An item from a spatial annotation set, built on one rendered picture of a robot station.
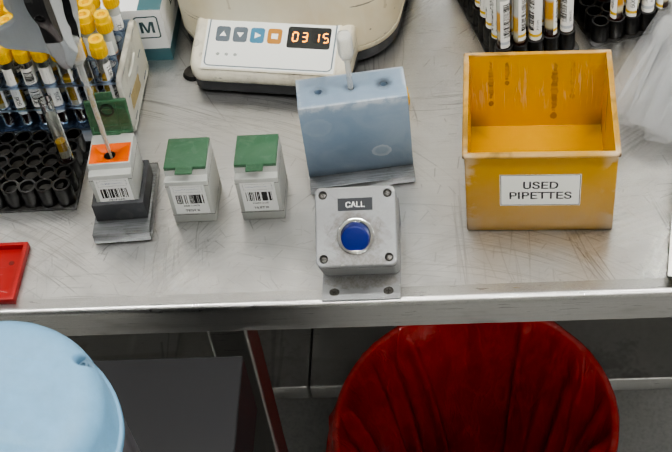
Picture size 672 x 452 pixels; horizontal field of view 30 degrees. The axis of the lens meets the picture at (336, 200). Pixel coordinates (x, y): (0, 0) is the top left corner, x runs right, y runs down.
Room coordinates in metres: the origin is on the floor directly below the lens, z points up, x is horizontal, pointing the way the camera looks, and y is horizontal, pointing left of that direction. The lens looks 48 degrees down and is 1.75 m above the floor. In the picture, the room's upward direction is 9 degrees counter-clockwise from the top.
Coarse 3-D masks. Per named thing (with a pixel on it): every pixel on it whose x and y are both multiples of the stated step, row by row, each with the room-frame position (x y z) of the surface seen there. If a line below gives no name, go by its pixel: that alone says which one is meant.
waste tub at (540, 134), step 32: (480, 64) 0.86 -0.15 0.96; (512, 64) 0.85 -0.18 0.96; (544, 64) 0.85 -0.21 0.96; (576, 64) 0.84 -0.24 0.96; (608, 64) 0.82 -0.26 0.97; (480, 96) 0.86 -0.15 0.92; (512, 96) 0.85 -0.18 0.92; (544, 96) 0.85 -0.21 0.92; (576, 96) 0.84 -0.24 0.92; (608, 96) 0.80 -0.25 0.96; (480, 128) 0.86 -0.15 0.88; (512, 128) 0.85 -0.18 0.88; (544, 128) 0.84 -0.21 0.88; (576, 128) 0.84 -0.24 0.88; (608, 128) 0.78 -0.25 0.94; (480, 160) 0.74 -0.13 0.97; (512, 160) 0.73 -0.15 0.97; (544, 160) 0.73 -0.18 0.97; (576, 160) 0.72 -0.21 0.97; (608, 160) 0.71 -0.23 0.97; (480, 192) 0.74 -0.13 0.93; (512, 192) 0.73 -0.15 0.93; (544, 192) 0.72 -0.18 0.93; (576, 192) 0.72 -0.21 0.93; (608, 192) 0.71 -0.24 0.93; (480, 224) 0.74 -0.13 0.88; (512, 224) 0.73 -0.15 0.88; (544, 224) 0.72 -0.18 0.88; (576, 224) 0.72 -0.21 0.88; (608, 224) 0.71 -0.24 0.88
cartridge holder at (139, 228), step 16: (144, 160) 0.86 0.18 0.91; (144, 176) 0.83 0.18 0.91; (144, 192) 0.81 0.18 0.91; (96, 208) 0.81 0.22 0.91; (112, 208) 0.81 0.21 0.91; (128, 208) 0.80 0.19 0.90; (144, 208) 0.80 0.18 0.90; (96, 224) 0.80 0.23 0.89; (112, 224) 0.80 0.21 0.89; (128, 224) 0.80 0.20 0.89; (144, 224) 0.79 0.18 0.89; (96, 240) 0.79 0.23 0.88; (112, 240) 0.79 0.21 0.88; (128, 240) 0.79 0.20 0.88
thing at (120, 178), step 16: (96, 144) 0.84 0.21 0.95; (112, 144) 0.84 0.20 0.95; (128, 144) 0.84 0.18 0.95; (96, 160) 0.82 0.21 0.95; (112, 160) 0.82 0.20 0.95; (128, 160) 0.82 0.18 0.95; (96, 176) 0.81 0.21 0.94; (112, 176) 0.81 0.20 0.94; (128, 176) 0.81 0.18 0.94; (96, 192) 0.81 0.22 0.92; (112, 192) 0.81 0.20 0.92; (128, 192) 0.81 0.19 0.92
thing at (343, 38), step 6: (342, 30) 0.85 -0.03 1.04; (336, 36) 0.84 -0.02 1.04; (342, 36) 0.84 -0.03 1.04; (348, 36) 0.84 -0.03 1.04; (342, 42) 0.84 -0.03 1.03; (348, 42) 0.84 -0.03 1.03; (342, 48) 0.84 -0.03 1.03; (348, 48) 0.84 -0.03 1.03; (342, 54) 0.84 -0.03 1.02; (348, 54) 0.84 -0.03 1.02; (342, 60) 0.84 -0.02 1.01
